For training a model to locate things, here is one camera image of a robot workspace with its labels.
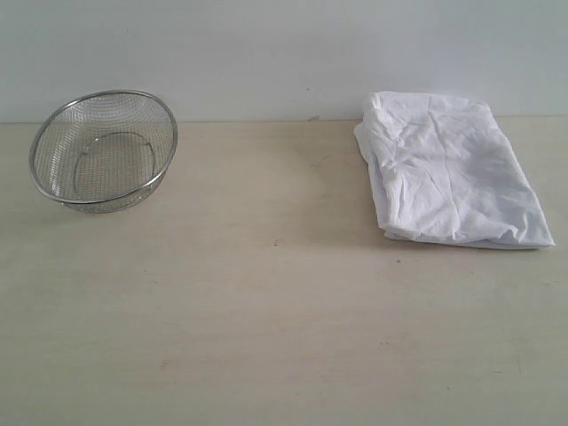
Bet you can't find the white t-shirt red print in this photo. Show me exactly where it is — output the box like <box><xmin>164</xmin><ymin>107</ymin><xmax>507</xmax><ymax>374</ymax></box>
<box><xmin>354</xmin><ymin>91</ymin><xmax>555</xmax><ymax>249</ymax></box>

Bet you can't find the metal wire mesh basket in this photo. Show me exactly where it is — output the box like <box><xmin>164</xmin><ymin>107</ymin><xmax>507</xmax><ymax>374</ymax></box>
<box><xmin>28</xmin><ymin>90</ymin><xmax>178</xmax><ymax>214</ymax></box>

